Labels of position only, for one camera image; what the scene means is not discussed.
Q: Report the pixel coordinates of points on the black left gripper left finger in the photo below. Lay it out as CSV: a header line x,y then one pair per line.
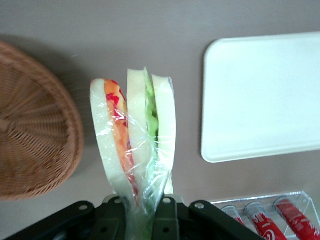
x,y
82,220

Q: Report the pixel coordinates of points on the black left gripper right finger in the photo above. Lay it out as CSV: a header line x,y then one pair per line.
x,y
170,217

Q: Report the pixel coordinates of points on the plastic-wrapped triangle sandwich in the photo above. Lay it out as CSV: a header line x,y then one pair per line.
x,y
136,112

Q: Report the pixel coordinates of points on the brown round wicker basket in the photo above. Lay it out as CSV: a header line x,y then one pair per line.
x,y
30,125

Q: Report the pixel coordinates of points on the beige rectangular plastic tray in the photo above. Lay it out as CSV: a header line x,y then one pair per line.
x,y
262,100

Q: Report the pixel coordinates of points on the red cola bottle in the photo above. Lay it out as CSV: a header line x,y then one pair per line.
x,y
262,223
297,220
232,213

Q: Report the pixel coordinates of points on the clear acrylic bottle rack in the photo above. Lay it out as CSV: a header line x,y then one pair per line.
x,y
304,198

